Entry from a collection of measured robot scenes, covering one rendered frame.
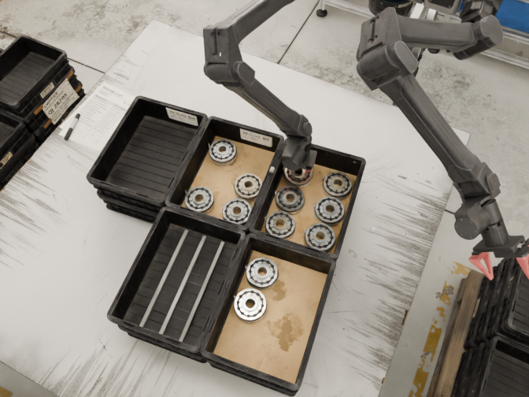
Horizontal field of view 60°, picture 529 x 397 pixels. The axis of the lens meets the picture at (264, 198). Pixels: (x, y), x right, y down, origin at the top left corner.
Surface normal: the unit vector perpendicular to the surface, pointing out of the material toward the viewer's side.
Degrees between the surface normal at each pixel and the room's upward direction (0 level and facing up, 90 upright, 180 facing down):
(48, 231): 0
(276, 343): 0
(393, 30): 39
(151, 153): 0
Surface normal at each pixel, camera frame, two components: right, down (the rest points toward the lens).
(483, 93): -0.01, -0.47
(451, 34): 0.56, -0.08
